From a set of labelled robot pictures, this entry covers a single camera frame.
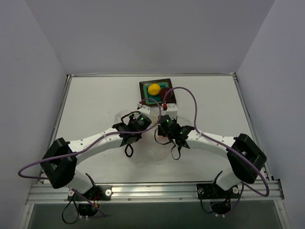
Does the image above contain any translucent printed plastic bag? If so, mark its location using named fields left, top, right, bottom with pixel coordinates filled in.
left=114, top=108, right=193, bottom=164

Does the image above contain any dark red fake plum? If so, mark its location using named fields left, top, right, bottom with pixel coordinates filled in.
left=159, top=87, right=173, bottom=102

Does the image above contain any yellow fake lemon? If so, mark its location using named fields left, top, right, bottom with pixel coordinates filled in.
left=147, top=83, right=161, bottom=96

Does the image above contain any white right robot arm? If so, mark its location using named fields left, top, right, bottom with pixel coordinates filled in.
left=159, top=115, right=269, bottom=197

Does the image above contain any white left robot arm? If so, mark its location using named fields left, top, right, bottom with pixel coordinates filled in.
left=41, top=113, right=152, bottom=200

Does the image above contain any square teal dark-rimmed plate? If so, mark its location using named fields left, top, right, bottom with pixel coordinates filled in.
left=139, top=78, right=176, bottom=107

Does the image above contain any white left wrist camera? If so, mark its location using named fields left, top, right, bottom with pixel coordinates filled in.
left=137, top=103, right=151, bottom=116

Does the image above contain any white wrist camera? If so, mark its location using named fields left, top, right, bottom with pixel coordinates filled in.
left=162, top=103, right=178, bottom=119
left=137, top=103, right=151, bottom=116

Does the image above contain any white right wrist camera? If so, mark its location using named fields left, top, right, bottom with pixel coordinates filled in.
left=162, top=103, right=178, bottom=119

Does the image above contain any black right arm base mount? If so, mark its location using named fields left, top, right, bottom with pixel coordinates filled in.
left=196, top=171, right=244, bottom=218

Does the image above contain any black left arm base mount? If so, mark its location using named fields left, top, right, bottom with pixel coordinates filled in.
left=68, top=173, right=112, bottom=218

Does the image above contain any aluminium table frame rail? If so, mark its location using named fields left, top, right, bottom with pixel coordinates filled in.
left=23, top=73, right=285, bottom=229

